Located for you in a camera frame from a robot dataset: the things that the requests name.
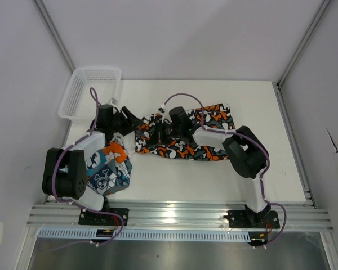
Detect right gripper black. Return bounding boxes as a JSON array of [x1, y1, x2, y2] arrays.
[[147, 120, 183, 146]]

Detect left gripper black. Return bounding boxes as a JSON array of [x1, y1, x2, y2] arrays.
[[109, 107, 143, 137]]

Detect black orange camouflage shorts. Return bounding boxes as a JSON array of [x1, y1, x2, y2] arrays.
[[134, 103, 235, 161]]

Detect blue orange patterned shorts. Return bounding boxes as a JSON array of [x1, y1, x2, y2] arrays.
[[86, 133, 132, 196]]

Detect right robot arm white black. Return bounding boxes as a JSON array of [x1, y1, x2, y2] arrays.
[[155, 107, 271, 227]]

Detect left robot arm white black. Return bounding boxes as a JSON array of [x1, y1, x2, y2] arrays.
[[42, 104, 143, 225]]

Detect white plastic basket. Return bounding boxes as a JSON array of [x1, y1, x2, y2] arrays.
[[58, 66, 122, 122]]

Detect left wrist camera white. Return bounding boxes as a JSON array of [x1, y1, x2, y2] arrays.
[[109, 97, 119, 105]]

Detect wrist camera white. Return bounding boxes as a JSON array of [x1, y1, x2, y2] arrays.
[[158, 103, 172, 123], [109, 97, 119, 105]]

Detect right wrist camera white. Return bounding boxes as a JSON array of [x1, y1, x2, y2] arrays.
[[158, 103, 172, 123]]

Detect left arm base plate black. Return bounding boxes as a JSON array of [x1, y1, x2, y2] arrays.
[[78, 208, 129, 227]]

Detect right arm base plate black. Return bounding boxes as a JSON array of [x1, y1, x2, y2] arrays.
[[223, 210, 281, 229]]

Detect white slotted cable duct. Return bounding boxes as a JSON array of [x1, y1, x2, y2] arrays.
[[38, 228, 263, 242]]

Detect left aluminium frame post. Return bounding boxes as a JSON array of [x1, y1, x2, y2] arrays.
[[32, 0, 75, 73]]

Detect aluminium frame post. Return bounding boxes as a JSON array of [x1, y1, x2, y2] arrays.
[[32, 0, 75, 73], [276, 0, 335, 90]]

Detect right side aluminium rail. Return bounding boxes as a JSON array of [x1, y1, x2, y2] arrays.
[[272, 82, 318, 209]]

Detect aluminium mounting rail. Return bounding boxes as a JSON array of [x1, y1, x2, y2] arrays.
[[26, 200, 333, 232]]

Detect right aluminium frame post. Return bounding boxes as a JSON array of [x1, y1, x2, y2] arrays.
[[276, 0, 335, 90]]

